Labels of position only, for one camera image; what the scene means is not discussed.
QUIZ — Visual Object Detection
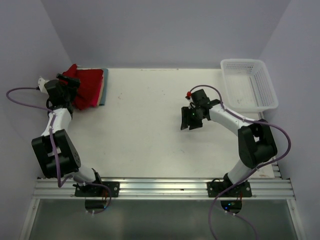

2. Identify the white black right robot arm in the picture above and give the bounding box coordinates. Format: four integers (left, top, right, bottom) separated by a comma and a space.
180, 89, 278, 197

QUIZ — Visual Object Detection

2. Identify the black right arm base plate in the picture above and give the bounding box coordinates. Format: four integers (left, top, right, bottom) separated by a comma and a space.
206, 178, 253, 198

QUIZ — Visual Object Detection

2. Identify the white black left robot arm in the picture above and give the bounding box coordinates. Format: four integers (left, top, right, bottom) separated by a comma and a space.
31, 74, 104, 197

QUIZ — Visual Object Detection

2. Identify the folded pink t shirt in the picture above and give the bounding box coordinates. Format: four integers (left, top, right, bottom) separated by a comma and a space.
91, 77, 102, 108

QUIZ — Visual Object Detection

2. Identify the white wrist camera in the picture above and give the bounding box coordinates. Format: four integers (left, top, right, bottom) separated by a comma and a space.
37, 77, 49, 95
185, 91, 192, 100

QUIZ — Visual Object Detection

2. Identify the dark red t shirt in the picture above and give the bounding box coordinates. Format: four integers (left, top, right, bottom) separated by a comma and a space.
63, 64, 104, 111

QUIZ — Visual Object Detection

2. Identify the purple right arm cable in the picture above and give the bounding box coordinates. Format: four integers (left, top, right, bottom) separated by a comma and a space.
188, 84, 292, 240

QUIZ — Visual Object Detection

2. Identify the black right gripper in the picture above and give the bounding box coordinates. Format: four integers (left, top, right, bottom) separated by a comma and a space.
181, 106, 205, 130

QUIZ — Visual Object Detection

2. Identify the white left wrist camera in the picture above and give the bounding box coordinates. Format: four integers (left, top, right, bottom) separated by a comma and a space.
37, 77, 49, 95

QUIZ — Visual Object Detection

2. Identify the white perforated plastic basket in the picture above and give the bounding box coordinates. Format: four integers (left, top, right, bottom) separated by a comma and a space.
220, 58, 279, 113

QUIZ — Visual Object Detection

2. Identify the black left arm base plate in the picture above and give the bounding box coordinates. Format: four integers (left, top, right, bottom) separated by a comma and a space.
72, 181, 120, 198

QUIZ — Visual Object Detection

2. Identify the aluminium mounting rail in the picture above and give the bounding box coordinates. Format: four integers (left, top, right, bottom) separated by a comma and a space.
32, 178, 295, 200

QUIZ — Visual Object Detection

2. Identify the folded blue t shirt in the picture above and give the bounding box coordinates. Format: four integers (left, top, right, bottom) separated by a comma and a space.
99, 68, 109, 106

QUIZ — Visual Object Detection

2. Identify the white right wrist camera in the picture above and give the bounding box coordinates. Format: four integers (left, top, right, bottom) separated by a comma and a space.
185, 91, 192, 100

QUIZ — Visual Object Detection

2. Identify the folded tan t shirt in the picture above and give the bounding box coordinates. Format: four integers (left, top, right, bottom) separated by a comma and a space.
96, 74, 105, 107

